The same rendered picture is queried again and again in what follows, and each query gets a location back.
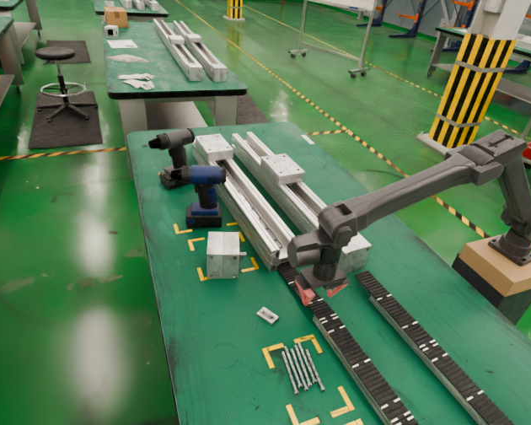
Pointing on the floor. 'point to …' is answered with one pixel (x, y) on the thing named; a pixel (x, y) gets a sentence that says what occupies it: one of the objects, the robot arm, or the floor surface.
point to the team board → (345, 8)
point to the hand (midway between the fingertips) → (317, 298)
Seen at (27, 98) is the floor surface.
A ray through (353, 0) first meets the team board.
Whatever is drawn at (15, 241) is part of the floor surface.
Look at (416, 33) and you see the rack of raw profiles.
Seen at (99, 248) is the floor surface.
